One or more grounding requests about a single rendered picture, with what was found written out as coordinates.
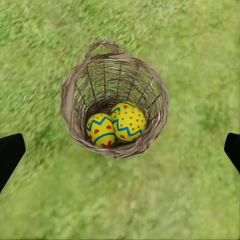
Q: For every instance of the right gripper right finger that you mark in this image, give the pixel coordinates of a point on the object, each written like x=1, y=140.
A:
x=232, y=149

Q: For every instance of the easter egg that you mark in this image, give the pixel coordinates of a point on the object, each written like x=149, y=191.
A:
x=129, y=124
x=119, y=106
x=100, y=129

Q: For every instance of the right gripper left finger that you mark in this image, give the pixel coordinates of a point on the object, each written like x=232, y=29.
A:
x=12, y=149

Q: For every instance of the wicker basket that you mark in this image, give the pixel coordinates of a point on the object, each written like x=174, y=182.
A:
x=76, y=111

